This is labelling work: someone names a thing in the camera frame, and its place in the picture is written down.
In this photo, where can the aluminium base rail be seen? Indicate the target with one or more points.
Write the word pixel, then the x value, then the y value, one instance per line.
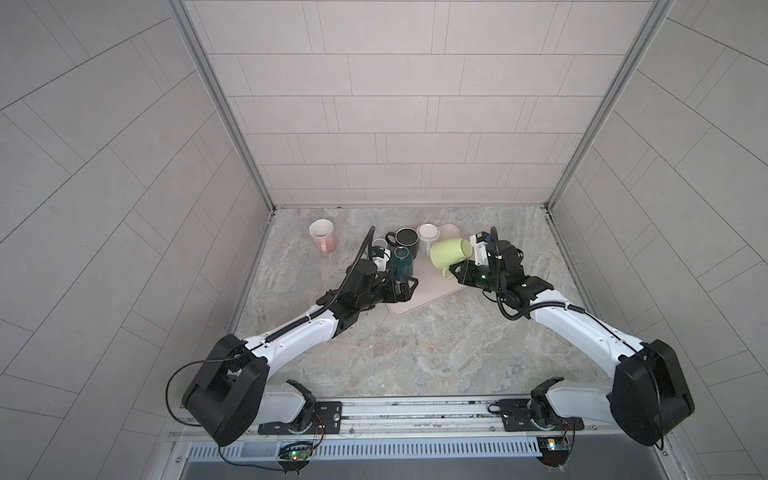
pixel 467 413

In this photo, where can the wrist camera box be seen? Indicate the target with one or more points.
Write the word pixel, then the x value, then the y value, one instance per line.
pixel 480 244
pixel 381 257

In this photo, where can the left circuit board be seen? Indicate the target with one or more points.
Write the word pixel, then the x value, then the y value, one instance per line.
pixel 295 456

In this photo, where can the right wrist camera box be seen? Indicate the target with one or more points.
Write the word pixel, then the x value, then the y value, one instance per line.
pixel 480 244

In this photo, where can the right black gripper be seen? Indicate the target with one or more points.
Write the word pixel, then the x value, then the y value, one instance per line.
pixel 464 277

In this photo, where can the right circuit board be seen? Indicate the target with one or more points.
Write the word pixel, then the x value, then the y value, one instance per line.
pixel 555 451

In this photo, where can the circuit board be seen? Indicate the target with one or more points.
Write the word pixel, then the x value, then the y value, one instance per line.
pixel 555 451
pixel 295 456

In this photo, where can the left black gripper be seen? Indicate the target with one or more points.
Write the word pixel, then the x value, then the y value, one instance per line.
pixel 388 283

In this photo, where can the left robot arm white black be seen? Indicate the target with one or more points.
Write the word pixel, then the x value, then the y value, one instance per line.
pixel 230 392

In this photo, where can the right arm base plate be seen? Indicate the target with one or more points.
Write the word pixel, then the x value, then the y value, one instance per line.
pixel 517 416

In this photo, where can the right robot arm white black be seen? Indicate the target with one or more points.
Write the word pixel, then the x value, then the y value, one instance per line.
pixel 647 394

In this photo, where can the light green mug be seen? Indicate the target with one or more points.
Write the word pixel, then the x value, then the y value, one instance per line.
pixel 445 253

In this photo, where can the beige rectangular tray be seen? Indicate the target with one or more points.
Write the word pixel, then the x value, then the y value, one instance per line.
pixel 434 282

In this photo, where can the dark green mug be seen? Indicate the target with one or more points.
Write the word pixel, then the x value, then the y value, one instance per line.
pixel 402 262

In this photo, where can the white vent grille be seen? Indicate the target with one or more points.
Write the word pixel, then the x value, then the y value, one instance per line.
pixel 377 448

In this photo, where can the white mug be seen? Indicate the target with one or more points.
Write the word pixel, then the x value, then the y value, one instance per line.
pixel 428 234

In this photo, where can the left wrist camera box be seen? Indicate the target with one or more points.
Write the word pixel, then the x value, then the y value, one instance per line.
pixel 381 257

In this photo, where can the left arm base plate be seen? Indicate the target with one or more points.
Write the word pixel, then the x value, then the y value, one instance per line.
pixel 325 417

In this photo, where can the black mug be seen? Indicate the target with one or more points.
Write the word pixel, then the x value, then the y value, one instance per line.
pixel 404 237

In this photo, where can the pink mug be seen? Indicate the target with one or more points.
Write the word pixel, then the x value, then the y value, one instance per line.
pixel 323 234

